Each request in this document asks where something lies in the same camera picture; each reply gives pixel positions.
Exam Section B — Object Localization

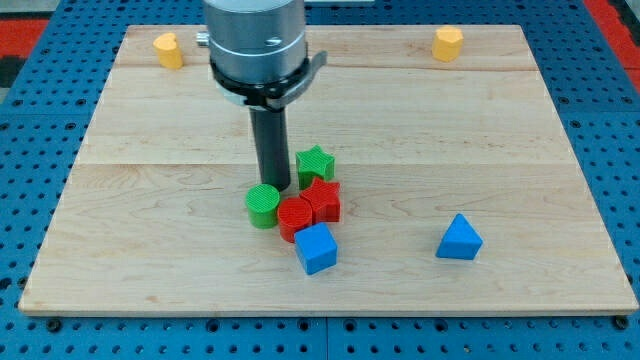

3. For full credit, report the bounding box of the red star block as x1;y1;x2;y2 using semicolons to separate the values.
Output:
300;177;341;224

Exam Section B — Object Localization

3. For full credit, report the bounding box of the blue cube block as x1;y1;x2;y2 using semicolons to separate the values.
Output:
294;222;338;275

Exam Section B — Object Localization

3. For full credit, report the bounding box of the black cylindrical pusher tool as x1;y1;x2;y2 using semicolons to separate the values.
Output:
250;109;291;191

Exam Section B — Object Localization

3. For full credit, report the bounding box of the blue triangle block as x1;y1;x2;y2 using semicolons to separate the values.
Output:
436;213;484;260

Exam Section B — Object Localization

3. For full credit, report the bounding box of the green cylinder block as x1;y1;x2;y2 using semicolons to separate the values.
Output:
245;184;280;229

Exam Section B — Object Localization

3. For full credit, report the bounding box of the wooden board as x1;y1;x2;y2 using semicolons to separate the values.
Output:
19;25;638;317

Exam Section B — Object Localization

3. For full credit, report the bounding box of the green star block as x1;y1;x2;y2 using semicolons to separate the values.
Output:
296;145;335;190

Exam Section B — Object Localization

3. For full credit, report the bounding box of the yellow heart block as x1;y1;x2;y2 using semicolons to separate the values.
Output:
152;32;184;70

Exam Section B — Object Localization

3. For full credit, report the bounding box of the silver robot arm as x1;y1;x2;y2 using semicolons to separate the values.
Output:
203;0;328;112

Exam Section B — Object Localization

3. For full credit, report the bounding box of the yellow hexagon block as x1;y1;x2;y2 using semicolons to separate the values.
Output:
432;25;464;62

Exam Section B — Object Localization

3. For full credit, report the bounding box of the red cylinder block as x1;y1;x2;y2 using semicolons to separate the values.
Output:
277;197;313;243

